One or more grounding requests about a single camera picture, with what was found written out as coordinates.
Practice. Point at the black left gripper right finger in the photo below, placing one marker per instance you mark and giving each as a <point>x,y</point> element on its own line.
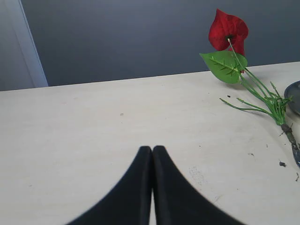
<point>177,202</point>

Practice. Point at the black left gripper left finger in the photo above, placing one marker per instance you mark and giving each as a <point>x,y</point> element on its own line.
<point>129,201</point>

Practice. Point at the red artificial flower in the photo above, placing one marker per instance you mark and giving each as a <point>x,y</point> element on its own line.
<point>228,64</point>

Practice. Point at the round steel plate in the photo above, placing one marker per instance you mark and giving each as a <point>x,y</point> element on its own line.
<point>293,92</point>

